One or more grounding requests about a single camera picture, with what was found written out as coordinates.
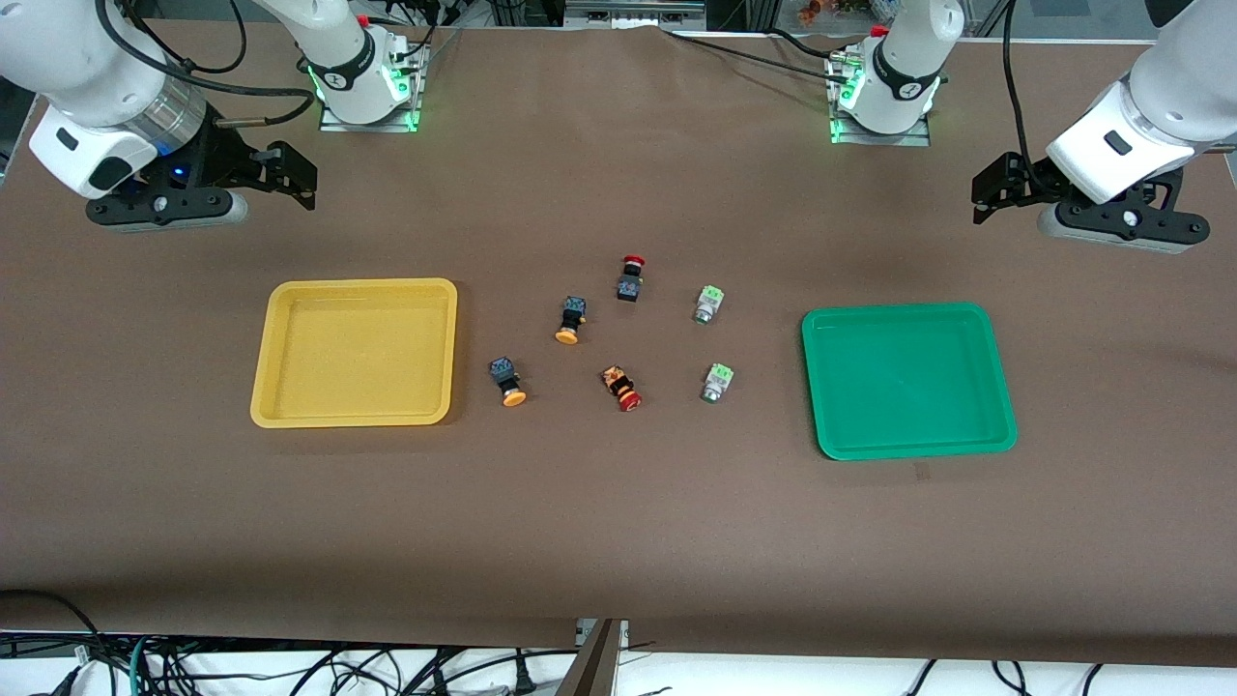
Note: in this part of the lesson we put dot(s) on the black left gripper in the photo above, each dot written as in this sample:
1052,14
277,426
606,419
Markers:
1026,178

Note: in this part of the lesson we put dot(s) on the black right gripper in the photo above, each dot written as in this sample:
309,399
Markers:
224,159

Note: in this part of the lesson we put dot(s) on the yellow push button switch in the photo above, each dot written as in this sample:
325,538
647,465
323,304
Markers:
572,319
506,379

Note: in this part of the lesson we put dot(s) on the green push button switch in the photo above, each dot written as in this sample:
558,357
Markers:
709,304
716,383

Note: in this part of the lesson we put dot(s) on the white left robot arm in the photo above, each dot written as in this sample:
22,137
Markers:
1160,97

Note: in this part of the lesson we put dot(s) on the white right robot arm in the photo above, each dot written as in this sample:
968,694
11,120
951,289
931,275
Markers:
87,58

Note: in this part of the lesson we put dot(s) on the yellow plastic tray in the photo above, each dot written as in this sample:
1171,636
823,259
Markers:
353,353

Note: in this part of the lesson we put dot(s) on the green plastic tray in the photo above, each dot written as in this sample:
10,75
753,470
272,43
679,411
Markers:
908,382

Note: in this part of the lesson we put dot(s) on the orange background objects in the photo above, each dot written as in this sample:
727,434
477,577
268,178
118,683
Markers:
812,10

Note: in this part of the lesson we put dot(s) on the red button with blue body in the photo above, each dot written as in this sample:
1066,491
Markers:
630,282

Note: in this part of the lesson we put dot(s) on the red button with orange body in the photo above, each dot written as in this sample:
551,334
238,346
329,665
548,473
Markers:
620,385

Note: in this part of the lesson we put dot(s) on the brown table mat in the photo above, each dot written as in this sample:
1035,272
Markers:
618,532

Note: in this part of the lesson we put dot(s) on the metal table frame bracket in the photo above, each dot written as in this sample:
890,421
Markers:
587,633

